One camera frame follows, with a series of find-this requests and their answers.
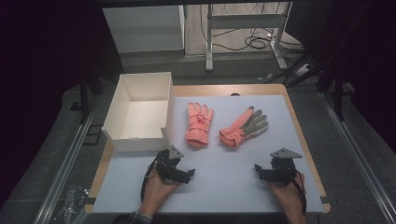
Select white cardboard box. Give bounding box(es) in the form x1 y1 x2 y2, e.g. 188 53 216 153
101 72 174 153

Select pink glove with red print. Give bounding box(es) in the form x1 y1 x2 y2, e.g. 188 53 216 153
185 102 215 149

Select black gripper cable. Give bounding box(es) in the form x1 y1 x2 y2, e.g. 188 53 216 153
140 154 163 203
292 169 308 216

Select person's left hand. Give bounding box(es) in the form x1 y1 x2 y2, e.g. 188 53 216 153
138 169 181 217

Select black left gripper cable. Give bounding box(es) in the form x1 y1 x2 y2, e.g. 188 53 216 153
140 154 163 203

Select clear plastic bag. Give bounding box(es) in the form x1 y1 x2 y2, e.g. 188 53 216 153
56 184 92 224

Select aluminium rail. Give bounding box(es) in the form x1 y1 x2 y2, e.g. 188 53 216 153
32 101 102 224
319 91 396 224

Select pink glove with grey palm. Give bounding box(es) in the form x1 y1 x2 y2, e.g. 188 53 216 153
219 105 270 149

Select white cabinet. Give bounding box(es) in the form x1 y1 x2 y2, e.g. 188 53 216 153
102 4 187 54

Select grey metal stand frame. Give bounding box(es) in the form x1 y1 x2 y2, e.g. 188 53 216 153
205 1 294 73

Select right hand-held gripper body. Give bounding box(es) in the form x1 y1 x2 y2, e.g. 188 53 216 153
263 147 304 187

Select person's right hand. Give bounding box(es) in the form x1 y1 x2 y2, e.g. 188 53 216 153
268 171 307 218

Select black stand post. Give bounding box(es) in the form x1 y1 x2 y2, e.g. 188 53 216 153
78 74 105 125

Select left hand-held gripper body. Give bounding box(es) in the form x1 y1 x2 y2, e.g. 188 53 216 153
154 145 191 185

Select black floor cables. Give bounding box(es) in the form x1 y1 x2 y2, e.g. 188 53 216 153
199 2 305 53

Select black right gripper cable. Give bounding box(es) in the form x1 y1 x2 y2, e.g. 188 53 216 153
292 169 308 216

